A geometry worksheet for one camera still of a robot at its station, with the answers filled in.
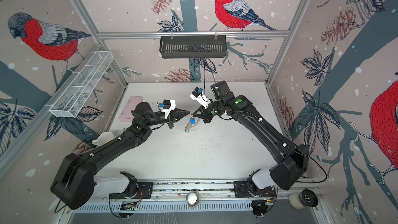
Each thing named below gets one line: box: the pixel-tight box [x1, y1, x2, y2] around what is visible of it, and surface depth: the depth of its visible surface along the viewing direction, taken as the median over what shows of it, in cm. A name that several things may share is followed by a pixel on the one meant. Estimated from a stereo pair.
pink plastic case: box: [118, 95, 144, 122], surface depth 106 cm
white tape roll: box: [288, 188, 319, 210], surface depth 64 cm
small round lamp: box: [186, 191, 200, 208], surface depth 64 cm
